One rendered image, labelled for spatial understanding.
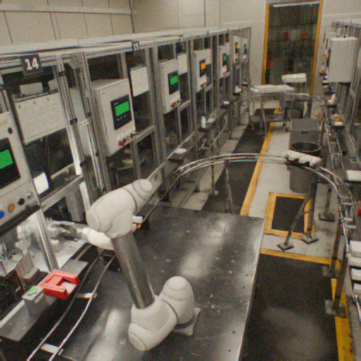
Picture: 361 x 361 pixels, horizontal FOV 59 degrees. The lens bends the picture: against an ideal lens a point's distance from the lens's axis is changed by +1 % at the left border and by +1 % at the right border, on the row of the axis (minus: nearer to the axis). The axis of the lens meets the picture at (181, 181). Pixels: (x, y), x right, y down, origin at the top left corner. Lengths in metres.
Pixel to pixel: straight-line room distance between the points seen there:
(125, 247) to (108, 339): 0.63
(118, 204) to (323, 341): 1.93
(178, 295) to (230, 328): 0.36
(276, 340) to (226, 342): 0.93
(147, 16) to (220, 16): 2.17
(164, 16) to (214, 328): 9.29
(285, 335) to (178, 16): 8.87
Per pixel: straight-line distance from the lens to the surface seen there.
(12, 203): 1.67
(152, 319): 1.57
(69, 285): 1.88
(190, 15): 10.02
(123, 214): 1.36
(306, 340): 2.73
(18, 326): 1.80
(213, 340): 1.81
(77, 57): 2.04
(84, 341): 1.92
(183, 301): 1.68
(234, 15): 9.72
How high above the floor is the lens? 2.12
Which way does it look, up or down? 26 degrees down
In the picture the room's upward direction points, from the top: 4 degrees counter-clockwise
